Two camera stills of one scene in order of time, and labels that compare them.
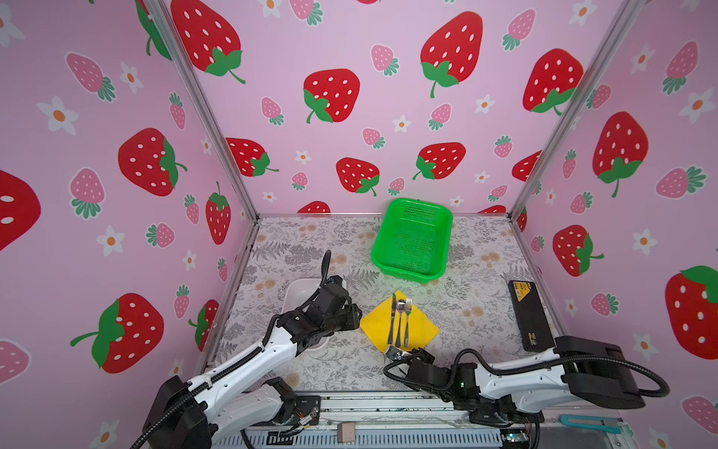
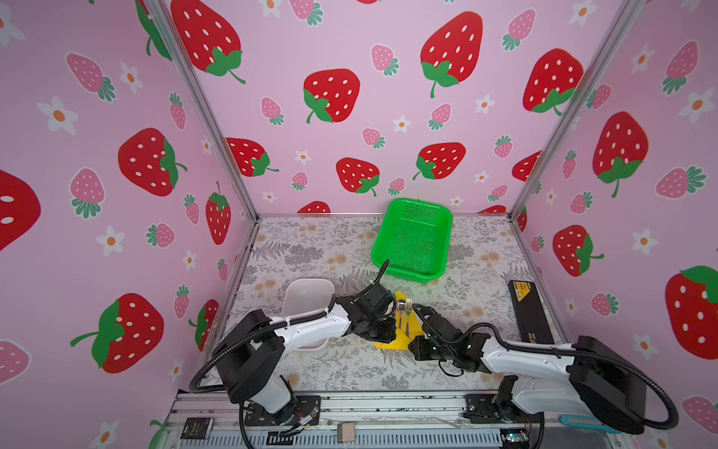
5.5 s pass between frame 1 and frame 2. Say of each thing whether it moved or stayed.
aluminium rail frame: stayed
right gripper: moved
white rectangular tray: stayed
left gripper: moved
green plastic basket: stayed
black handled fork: stayed
